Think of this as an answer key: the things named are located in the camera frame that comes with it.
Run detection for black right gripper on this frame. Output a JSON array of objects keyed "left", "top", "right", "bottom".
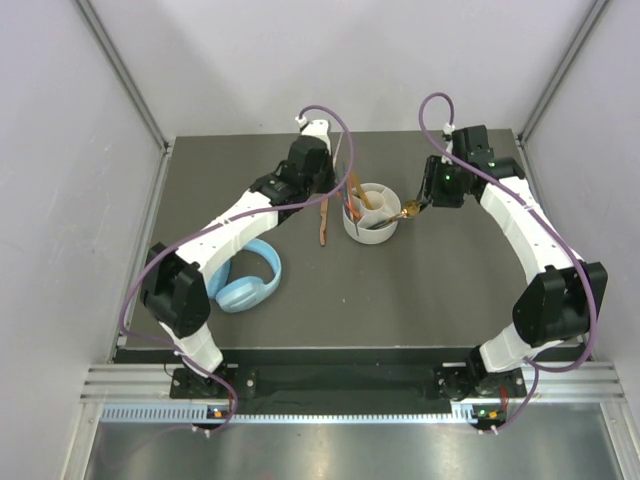
[{"left": 416, "top": 156, "right": 467, "bottom": 208}]

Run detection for copper utensil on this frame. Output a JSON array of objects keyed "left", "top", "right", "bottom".
[{"left": 319, "top": 198, "right": 329, "bottom": 247}]

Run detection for gold spoon green handle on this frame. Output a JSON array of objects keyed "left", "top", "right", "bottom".
[{"left": 371, "top": 199, "right": 429, "bottom": 229}]

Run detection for dark teal chopstick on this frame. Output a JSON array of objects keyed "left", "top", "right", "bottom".
[{"left": 343, "top": 160, "right": 360, "bottom": 235}]

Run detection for gold fork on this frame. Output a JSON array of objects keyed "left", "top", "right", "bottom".
[{"left": 349, "top": 171, "right": 373, "bottom": 210}]

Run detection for white divided round container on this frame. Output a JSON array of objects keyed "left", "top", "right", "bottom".
[{"left": 343, "top": 182, "right": 402, "bottom": 245}]

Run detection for light blue headphones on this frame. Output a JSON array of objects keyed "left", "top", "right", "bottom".
[{"left": 206, "top": 239, "right": 282, "bottom": 313}]

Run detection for silver copper chopstick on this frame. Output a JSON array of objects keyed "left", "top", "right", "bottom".
[{"left": 333, "top": 133, "right": 346, "bottom": 176}]

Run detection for orange chopstick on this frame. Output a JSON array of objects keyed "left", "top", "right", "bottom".
[{"left": 344, "top": 180, "right": 360, "bottom": 213}]

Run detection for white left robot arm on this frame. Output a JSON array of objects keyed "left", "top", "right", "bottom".
[{"left": 140, "top": 133, "right": 336, "bottom": 397}]

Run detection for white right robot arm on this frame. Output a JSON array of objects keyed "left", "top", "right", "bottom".
[{"left": 417, "top": 124, "right": 608, "bottom": 396}]

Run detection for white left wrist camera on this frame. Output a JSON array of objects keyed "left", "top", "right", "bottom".
[{"left": 295, "top": 115, "right": 331, "bottom": 151}]

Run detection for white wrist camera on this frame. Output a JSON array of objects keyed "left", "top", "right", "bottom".
[
  {"left": 442, "top": 123, "right": 455, "bottom": 154},
  {"left": 295, "top": 115, "right": 331, "bottom": 151}
]

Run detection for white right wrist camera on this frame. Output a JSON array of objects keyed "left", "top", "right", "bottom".
[{"left": 442, "top": 123, "right": 455, "bottom": 154}]

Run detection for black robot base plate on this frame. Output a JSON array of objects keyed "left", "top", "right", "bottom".
[{"left": 170, "top": 347, "right": 527, "bottom": 404}]

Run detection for aluminium frame rail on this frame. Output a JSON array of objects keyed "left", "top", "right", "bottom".
[{"left": 71, "top": 0, "right": 170, "bottom": 153}]

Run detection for grey slotted cable duct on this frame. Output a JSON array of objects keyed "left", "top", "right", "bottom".
[{"left": 100, "top": 403, "right": 500, "bottom": 425}]

